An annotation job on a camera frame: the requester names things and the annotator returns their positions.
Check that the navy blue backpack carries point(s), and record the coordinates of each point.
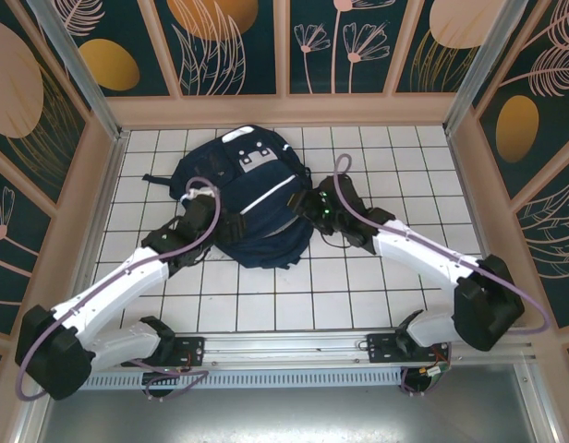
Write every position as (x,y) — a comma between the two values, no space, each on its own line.
(266,240)

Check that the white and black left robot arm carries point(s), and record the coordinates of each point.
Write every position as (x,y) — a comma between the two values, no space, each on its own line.
(123,286)

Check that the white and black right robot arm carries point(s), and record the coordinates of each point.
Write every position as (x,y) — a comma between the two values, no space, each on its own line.
(414,251)

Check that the small green circuit board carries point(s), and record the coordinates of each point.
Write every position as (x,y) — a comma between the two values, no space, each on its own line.
(434,371)

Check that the aluminium side rail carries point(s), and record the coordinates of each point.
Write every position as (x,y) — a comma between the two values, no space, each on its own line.
(103,198)

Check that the aluminium mounting rail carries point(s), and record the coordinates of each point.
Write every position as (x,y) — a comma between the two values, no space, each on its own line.
(284,346)

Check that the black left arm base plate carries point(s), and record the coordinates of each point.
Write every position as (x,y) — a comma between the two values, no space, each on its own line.
(194,350)

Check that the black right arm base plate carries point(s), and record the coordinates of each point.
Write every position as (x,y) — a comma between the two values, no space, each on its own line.
(381,350)

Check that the aluminium corner post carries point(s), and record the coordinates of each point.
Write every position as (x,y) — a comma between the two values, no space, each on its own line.
(481,69)
(85,78)

